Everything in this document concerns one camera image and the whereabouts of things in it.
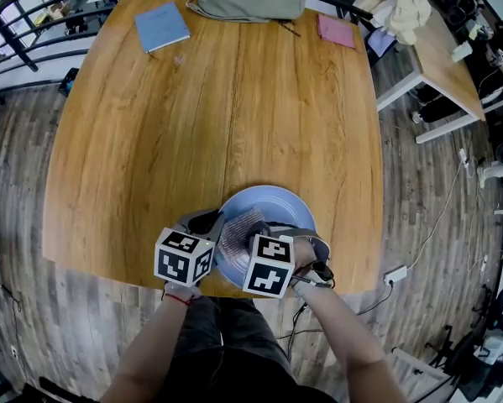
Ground red string bracelet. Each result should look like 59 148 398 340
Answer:
163 292 193 306

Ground grey scrubbing sponge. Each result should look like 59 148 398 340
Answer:
217 207 267 264

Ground pink cloth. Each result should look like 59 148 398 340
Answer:
317 13 357 50

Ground blue notebook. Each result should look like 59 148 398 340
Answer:
134 1 191 54

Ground black power cable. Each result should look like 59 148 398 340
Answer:
355 282 395 317

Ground white cup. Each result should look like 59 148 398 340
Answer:
451 40 474 63

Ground dark beaded cord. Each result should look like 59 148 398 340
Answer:
275 18 303 38

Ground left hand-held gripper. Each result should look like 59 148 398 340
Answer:
154 208 226 288

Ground large blue plate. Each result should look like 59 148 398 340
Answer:
211 185 318 290

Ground person's black shirt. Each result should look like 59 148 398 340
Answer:
120 346 340 403

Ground small wooden table white legs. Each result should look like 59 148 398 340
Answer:
355 0 486 144

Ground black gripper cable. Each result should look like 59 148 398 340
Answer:
275 303 324 361

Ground person's right hand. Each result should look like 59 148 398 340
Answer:
295 239 319 270

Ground person's grey shorts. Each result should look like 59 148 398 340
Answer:
166 296 296 377

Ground wooden table with white legs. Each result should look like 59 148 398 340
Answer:
42 0 385 300

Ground black metal railing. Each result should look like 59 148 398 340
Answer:
0 0 386 84

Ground cream crumpled cloth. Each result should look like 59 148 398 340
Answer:
370 0 432 45

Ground lavender cloth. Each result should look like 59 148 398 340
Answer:
366 27 397 56

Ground person's right forearm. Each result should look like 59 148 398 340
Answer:
292 285 408 403

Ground white power strip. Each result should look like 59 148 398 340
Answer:
383 265 408 287

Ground black storage crate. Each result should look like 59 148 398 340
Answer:
57 67 81 98

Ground white power cable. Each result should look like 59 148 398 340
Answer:
405 157 473 268

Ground person's left forearm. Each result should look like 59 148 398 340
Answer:
102 291 202 403

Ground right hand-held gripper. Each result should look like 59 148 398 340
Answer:
242 221 334 300

